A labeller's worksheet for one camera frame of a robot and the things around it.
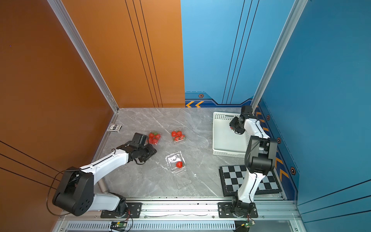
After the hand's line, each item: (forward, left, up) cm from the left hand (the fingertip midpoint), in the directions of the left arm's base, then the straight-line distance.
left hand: (157, 149), depth 90 cm
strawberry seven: (+9, -13, -1) cm, 16 cm away
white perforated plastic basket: (+10, -46, -6) cm, 47 cm away
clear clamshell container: (+17, -16, -4) cm, 23 cm away
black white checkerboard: (-16, -45, -2) cm, 48 cm away
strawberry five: (+15, -13, -3) cm, 20 cm away
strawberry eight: (+15, -9, -4) cm, 18 cm away
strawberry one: (-9, -15, -2) cm, 17 cm away
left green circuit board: (-38, +13, -8) cm, 41 cm away
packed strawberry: (+12, +2, -3) cm, 12 cm away
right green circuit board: (-37, -50, -5) cm, 62 cm away
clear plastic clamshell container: (+10, +4, -2) cm, 11 cm away
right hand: (+18, -50, +4) cm, 53 cm away
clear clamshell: (-14, -16, -6) cm, 22 cm away
